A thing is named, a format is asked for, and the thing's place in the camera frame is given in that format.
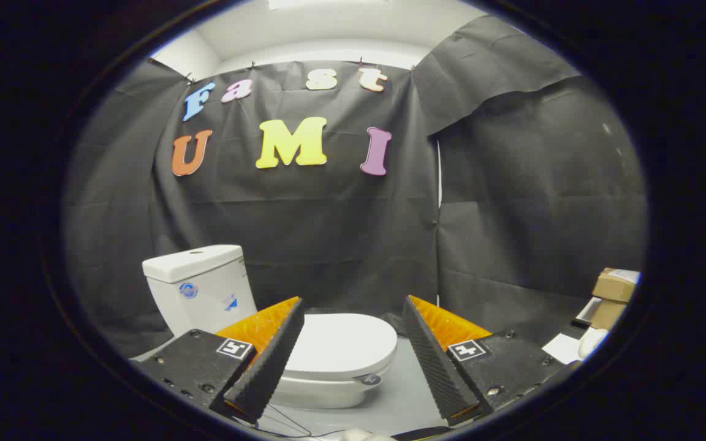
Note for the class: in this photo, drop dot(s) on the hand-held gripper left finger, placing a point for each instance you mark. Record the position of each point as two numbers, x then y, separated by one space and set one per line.
270 361

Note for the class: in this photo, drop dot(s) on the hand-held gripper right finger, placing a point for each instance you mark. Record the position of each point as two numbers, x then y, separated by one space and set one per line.
432 361

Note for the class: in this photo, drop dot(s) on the white toilet bowl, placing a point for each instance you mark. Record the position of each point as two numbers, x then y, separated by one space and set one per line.
316 395

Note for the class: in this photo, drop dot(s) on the white cloth lump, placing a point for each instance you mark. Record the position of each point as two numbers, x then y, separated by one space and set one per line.
362 435

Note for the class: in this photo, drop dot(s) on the white paper sheet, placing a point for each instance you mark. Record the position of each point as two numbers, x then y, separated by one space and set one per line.
562 349

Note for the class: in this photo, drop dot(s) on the black backdrop cloth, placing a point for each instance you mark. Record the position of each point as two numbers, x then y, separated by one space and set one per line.
328 233

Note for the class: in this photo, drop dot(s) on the white rounded object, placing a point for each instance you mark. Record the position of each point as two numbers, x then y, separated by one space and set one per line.
592 342

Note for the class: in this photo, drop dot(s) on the brown cardboard box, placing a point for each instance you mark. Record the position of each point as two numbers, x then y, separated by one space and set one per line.
607 313
615 285

